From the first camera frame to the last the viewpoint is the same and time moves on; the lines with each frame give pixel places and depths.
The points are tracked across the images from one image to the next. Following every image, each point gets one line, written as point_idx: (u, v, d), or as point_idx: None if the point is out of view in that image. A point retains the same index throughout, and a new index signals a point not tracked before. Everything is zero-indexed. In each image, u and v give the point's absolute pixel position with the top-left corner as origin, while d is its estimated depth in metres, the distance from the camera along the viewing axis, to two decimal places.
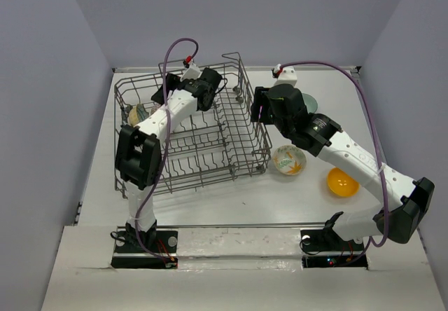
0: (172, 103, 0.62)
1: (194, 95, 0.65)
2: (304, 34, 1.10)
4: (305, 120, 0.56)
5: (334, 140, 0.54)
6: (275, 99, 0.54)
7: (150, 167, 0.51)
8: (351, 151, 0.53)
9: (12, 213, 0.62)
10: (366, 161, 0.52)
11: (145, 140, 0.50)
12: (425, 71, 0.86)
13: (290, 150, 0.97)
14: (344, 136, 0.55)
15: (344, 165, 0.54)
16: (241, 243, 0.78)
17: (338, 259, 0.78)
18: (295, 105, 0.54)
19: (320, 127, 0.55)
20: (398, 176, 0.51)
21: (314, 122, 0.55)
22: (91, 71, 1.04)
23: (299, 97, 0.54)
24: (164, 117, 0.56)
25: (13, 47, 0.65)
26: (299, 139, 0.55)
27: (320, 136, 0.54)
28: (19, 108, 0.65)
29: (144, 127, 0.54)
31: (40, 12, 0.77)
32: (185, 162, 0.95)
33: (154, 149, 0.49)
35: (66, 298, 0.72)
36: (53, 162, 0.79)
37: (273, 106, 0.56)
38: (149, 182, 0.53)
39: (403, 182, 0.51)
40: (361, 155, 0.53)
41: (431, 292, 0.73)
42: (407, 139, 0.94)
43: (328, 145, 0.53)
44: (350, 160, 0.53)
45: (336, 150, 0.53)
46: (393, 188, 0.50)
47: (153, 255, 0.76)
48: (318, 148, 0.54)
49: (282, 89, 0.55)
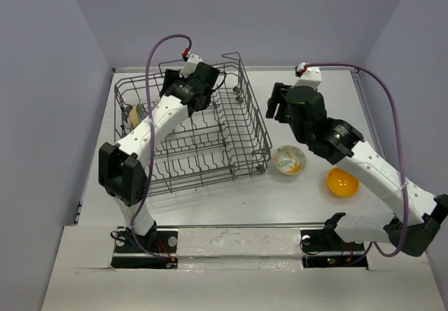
0: (158, 113, 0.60)
1: (183, 103, 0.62)
2: (304, 34, 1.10)
4: (325, 126, 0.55)
5: (355, 150, 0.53)
6: (295, 103, 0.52)
7: (133, 186, 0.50)
8: (373, 164, 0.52)
9: (12, 214, 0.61)
10: (388, 176, 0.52)
11: (126, 160, 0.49)
12: (425, 71, 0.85)
13: (290, 150, 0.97)
14: (366, 146, 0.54)
15: (365, 178, 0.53)
16: (241, 243, 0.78)
17: (338, 259, 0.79)
18: (317, 111, 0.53)
19: (341, 134, 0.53)
20: (418, 192, 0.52)
21: (335, 130, 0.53)
22: (90, 70, 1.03)
23: (320, 103, 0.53)
24: (147, 132, 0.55)
25: (12, 47, 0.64)
26: (319, 146, 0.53)
27: (341, 146, 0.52)
28: (18, 108, 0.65)
29: (124, 145, 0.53)
31: (39, 10, 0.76)
32: (185, 162, 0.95)
33: (134, 169, 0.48)
35: (66, 298, 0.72)
36: (52, 162, 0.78)
37: (292, 111, 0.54)
38: (132, 199, 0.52)
39: (424, 199, 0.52)
40: (383, 168, 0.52)
41: (430, 291, 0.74)
42: (407, 139, 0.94)
43: (351, 155, 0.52)
44: (372, 173, 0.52)
45: (359, 162, 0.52)
46: (415, 205, 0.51)
47: (152, 255, 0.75)
48: (339, 157, 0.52)
49: (302, 92, 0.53)
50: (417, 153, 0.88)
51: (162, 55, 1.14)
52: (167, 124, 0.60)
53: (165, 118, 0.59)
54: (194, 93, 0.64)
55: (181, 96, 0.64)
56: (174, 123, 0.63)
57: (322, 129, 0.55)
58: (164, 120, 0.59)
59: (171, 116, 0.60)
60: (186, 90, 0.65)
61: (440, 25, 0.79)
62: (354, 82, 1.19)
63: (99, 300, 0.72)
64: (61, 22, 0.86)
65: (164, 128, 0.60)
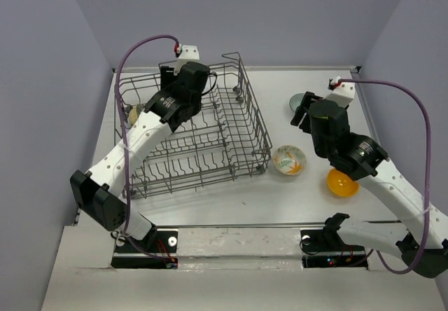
0: (135, 133, 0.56)
1: (162, 121, 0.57)
2: (304, 34, 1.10)
4: (348, 142, 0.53)
5: (379, 169, 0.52)
6: (319, 118, 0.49)
7: (106, 216, 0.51)
8: (396, 185, 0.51)
9: (13, 214, 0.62)
10: (411, 198, 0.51)
11: (97, 192, 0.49)
12: (425, 71, 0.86)
13: (290, 150, 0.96)
14: (390, 166, 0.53)
15: (386, 197, 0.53)
16: (241, 243, 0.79)
17: (338, 259, 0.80)
18: (341, 126, 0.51)
19: (366, 151, 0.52)
20: (440, 218, 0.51)
21: (359, 147, 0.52)
22: (90, 70, 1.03)
23: (345, 118, 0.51)
24: (120, 159, 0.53)
25: (12, 47, 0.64)
26: (342, 162, 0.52)
27: (366, 164, 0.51)
28: (19, 108, 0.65)
29: (96, 174, 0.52)
31: (39, 10, 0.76)
32: (185, 162, 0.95)
33: (104, 202, 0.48)
35: (66, 298, 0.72)
36: (53, 162, 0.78)
37: (314, 127, 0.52)
38: (109, 223, 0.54)
39: (444, 224, 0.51)
40: (406, 190, 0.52)
41: (430, 291, 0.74)
42: (406, 140, 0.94)
43: (374, 174, 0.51)
44: (395, 194, 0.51)
45: (382, 182, 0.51)
46: (435, 230, 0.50)
47: (151, 255, 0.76)
48: (362, 174, 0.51)
49: (326, 106, 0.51)
50: (417, 153, 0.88)
51: (163, 56, 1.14)
52: (145, 145, 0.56)
53: (141, 141, 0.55)
54: (176, 108, 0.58)
55: (162, 111, 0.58)
56: (158, 139, 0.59)
57: (345, 145, 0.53)
58: (141, 141, 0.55)
59: (149, 137, 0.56)
60: (168, 103, 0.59)
61: (440, 26, 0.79)
62: (355, 81, 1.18)
63: (99, 300, 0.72)
64: (61, 22, 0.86)
65: (143, 149, 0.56)
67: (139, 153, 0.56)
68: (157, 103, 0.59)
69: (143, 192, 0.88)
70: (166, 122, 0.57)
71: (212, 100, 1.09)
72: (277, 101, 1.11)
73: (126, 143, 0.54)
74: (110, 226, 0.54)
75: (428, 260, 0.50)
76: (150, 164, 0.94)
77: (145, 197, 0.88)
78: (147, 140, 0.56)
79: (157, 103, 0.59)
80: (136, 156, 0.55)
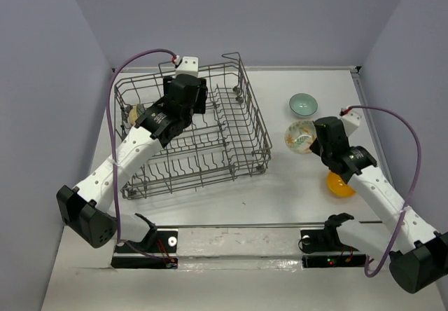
0: (125, 148, 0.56)
1: (152, 136, 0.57)
2: (304, 35, 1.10)
4: (345, 149, 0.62)
5: (365, 170, 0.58)
6: (318, 125, 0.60)
7: (94, 232, 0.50)
8: (378, 185, 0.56)
9: (13, 214, 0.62)
10: (390, 199, 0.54)
11: (83, 209, 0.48)
12: (423, 72, 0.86)
13: (304, 126, 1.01)
14: (376, 171, 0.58)
15: (369, 197, 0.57)
16: (241, 243, 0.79)
17: (338, 259, 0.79)
18: (336, 134, 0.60)
19: (356, 157, 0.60)
20: (419, 222, 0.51)
21: (352, 153, 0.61)
22: (91, 71, 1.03)
23: (341, 127, 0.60)
24: (108, 175, 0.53)
25: (15, 47, 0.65)
26: (334, 162, 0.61)
27: (353, 165, 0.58)
28: (19, 108, 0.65)
29: (83, 190, 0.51)
31: (40, 12, 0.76)
32: (185, 162, 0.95)
33: (90, 220, 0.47)
35: (65, 299, 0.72)
36: (53, 162, 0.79)
37: (318, 132, 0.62)
38: (97, 240, 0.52)
39: (424, 230, 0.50)
40: (387, 191, 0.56)
41: (430, 292, 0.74)
42: (404, 141, 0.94)
43: (358, 174, 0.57)
44: (375, 193, 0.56)
45: (364, 181, 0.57)
46: (409, 230, 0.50)
47: (144, 255, 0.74)
48: (349, 175, 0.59)
49: (328, 118, 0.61)
50: (417, 153, 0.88)
51: (163, 56, 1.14)
52: (135, 160, 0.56)
53: (131, 157, 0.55)
54: (166, 123, 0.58)
55: (152, 127, 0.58)
56: (149, 155, 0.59)
57: (341, 151, 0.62)
58: (130, 157, 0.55)
59: (139, 152, 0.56)
60: (159, 118, 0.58)
61: (439, 25, 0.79)
62: (354, 82, 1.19)
63: (99, 300, 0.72)
64: (61, 23, 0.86)
65: (132, 164, 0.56)
67: (129, 168, 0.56)
68: (148, 118, 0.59)
69: (143, 192, 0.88)
70: (155, 137, 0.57)
71: (212, 100, 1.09)
72: (276, 100, 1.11)
73: (115, 158, 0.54)
74: (97, 243, 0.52)
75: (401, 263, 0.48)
76: (150, 164, 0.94)
77: (145, 197, 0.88)
78: (136, 155, 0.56)
79: (148, 118, 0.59)
80: (124, 171, 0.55)
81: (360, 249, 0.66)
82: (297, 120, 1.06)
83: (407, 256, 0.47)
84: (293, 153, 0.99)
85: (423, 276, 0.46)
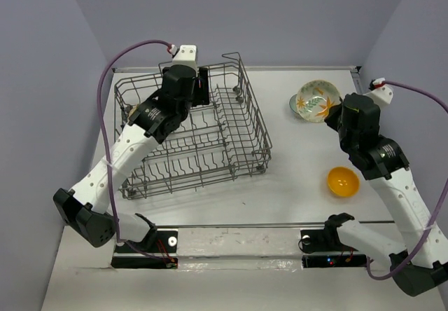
0: (119, 148, 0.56)
1: (146, 134, 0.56)
2: (304, 35, 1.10)
4: (373, 141, 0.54)
5: (397, 175, 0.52)
6: (350, 109, 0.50)
7: (92, 234, 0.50)
8: (406, 194, 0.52)
9: (13, 214, 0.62)
10: (417, 212, 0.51)
11: (79, 212, 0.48)
12: (423, 72, 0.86)
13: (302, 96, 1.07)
14: (407, 176, 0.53)
15: (392, 203, 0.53)
16: (241, 243, 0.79)
17: (338, 259, 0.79)
18: (369, 125, 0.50)
19: (387, 154, 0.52)
20: (442, 239, 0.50)
21: (381, 148, 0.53)
22: (91, 71, 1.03)
23: (376, 117, 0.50)
24: (103, 176, 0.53)
25: (15, 47, 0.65)
26: (359, 157, 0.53)
27: (383, 166, 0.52)
28: (19, 108, 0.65)
29: (80, 192, 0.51)
31: (40, 12, 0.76)
32: (185, 162, 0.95)
33: (87, 223, 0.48)
35: (65, 299, 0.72)
36: (52, 162, 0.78)
37: (346, 119, 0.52)
38: (97, 241, 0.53)
39: (445, 248, 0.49)
40: (414, 203, 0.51)
41: (430, 292, 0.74)
42: (405, 141, 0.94)
43: (388, 178, 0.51)
44: (402, 203, 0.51)
45: (393, 188, 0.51)
46: (432, 249, 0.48)
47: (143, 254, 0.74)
48: (376, 174, 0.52)
49: (362, 101, 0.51)
50: (416, 153, 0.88)
51: (163, 56, 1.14)
52: (130, 159, 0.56)
53: (125, 157, 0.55)
54: (161, 120, 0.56)
55: (147, 123, 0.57)
56: (144, 153, 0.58)
57: (368, 142, 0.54)
58: (124, 157, 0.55)
59: (134, 151, 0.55)
60: (153, 114, 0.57)
61: (439, 26, 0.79)
62: (354, 82, 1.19)
63: (99, 300, 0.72)
64: (61, 23, 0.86)
65: (127, 164, 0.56)
67: (124, 168, 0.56)
68: (143, 114, 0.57)
69: (143, 192, 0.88)
70: (150, 135, 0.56)
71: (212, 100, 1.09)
72: (276, 100, 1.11)
73: (109, 159, 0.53)
74: (98, 242, 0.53)
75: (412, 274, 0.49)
76: (150, 164, 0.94)
77: (145, 197, 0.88)
78: (131, 154, 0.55)
79: (141, 115, 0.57)
80: (120, 171, 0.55)
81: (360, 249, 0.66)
82: (297, 120, 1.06)
83: (422, 271, 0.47)
84: (292, 153, 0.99)
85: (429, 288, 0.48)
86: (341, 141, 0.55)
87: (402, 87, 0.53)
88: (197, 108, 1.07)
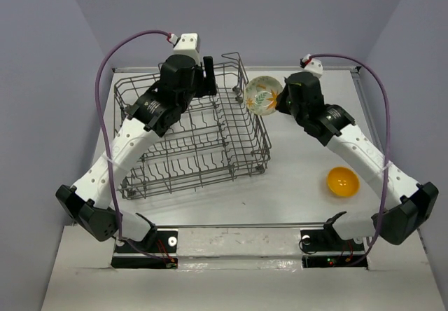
0: (119, 143, 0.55)
1: (147, 128, 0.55)
2: (304, 34, 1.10)
4: (320, 108, 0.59)
5: (346, 131, 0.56)
6: (292, 83, 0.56)
7: (96, 230, 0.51)
8: (359, 145, 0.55)
9: (13, 213, 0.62)
10: (372, 157, 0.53)
11: (82, 209, 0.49)
12: (423, 71, 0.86)
13: (262, 83, 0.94)
14: (355, 129, 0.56)
15: (351, 158, 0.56)
16: (241, 243, 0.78)
17: (338, 258, 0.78)
18: (313, 92, 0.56)
19: (334, 117, 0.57)
20: (402, 176, 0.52)
21: (328, 113, 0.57)
22: (91, 71, 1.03)
23: (318, 85, 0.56)
24: (104, 172, 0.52)
25: (15, 46, 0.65)
26: (311, 125, 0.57)
27: (332, 126, 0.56)
28: (19, 108, 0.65)
29: (81, 189, 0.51)
31: (40, 11, 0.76)
32: (185, 162, 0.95)
33: (90, 218, 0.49)
35: (65, 299, 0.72)
36: (52, 162, 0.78)
37: (290, 92, 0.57)
38: (102, 236, 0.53)
39: (407, 183, 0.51)
40: (369, 150, 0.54)
41: (432, 292, 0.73)
42: (405, 139, 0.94)
43: (338, 135, 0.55)
44: (357, 153, 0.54)
45: (345, 142, 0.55)
46: (395, 186, 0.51)
47: (143, 253, 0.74)
48: (328, 137, 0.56)
49: (301, 75, 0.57)
50: (416, 152, 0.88)
51: (163, 56, 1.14)
52: (130, 154, 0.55)
53: (125, 152, 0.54)
54: (162, 112, 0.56)
55: (147, 117, 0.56)
56: (145, 148, 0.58)
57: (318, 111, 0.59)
58: (124, 152, 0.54)
59: (134, 146, 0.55)
60: (152, 107, 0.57)
61: (438, 24, 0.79)
62: (354, 82, 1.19)
63: (99, 300, 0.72)
64: (61, 22, 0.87)
65: (128, 159, 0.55)
67: (124, 163, 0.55)
68: (142, 108, 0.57)
69: (143, 192, 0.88)
70: (150, 129, 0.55)
71: (212, 100, 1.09)
72: None
73: (109, 155, 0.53)
74: (103, 237, 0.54)
75: (387, 218, 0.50)
76: (150, 164, 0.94)
77: (145, 197, 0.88)
78: (131, 150, 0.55)
79: (141, 108, 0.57)
80: (120, 167, 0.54)
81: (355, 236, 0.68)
82: None
83: (393, 211, 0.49)
84: (292, 153, 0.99)
85: (408, 226, 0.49)
86: (294, 115, 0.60)
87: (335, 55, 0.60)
88: (197, 108, 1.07)
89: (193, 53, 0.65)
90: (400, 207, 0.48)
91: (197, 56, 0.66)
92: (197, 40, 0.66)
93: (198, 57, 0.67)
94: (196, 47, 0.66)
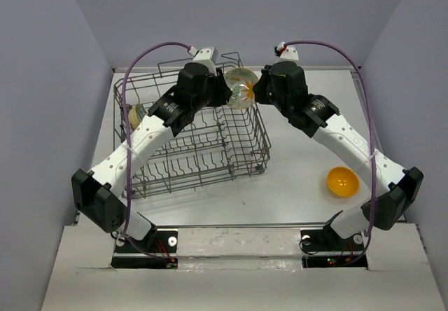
0: (138, 135, 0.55)
1: (165, 125, 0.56)
2: (304, 33, 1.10)
4: (305, 99, 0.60)
5: (331, 122, 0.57)
6: (276, 75, 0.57)
7: (107, 215, 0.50)
8: (345, 135, 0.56)
9: (12, 212, 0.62)
10: (359, 146, 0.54)
11: (98, 191, 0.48)
12: (421, 70, 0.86)
13: (234, 75, 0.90)
14: (341, 120, 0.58)
15: (338, 148, 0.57)
16: (241, 243, 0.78)
17: (338, 259, 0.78)
18: (297, 85, 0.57)
19: (318, 107, 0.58)
20: (389, 164, 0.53)
21: (313, 104, 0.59)
22: (91, 71, 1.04)
23: (301, 77, 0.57)
24: (123, 160, 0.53)
25: (15, 45, 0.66)
26: (296, 118, 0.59)
27: (317, 118, 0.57)
28: (19, 106, 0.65)
29: (99, 174, 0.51)
31: (40, 10, 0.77)
32: (185, 162, 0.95)
33: (105, 203, 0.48)
35: (64, 298, 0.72)
36: (52, 160, 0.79)
37: (276, 85, 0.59)
38: (109, 227, 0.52)
39: (393, 169, 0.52)
40: (355, 139, 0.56)
41: (432, 292, 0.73)
42: (404, 139, 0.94)
43: (324, 126, 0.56)
44: (344, 143, 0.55)
45: (331, 133, 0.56)
46: (383, 174, 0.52)
47: (144, 253, 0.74)
48: (314, 128, 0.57)
49: (285, 66, 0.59)
50: (416, 151, 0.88)
51: (163, 56, 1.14)
52: (148, 147, 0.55)
53: (143, 143, 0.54)
54: (178, 113, 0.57)
55: (164, 115, 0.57)
56: (160, 143, 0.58)
57: (302, 103, 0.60)
58: (143, 143, 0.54)
59: (152, 139, 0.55)
60: (171, 108, 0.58)
61: (437, 23, 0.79)
62: (354, 82, 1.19)
63: (99, 300, 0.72)
64: (61, 22, 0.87)
65: (146, 151, 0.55)
67: (143, 155, 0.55)
68: (160, 106, 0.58)
69: (143, 192, 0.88)
70: (169, 125, 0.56)
71: None
72: None
73: (129, 143, 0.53)
74: (109, 228, 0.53)
75: (378, 205, 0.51)
76: (149, 164, 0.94)
77: (145, 197, 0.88)
78: (150, 142, 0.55)
79: (159, 108, 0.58)
80: (138, 158, 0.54)
81: (353, 232, 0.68)
82: None
83: (382, 197, 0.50)
84: (292, 153, 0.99)
85: (397, 211, 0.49)
86: (279, 108, 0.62)
87: (330, 47, 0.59)
88: None
89: (208, 62, 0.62)
90: (388, 193, 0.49)
91: (212, 65, 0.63)
92: (214, 51, 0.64)
93: (213, 66, 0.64)
94: (212, 57, 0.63)
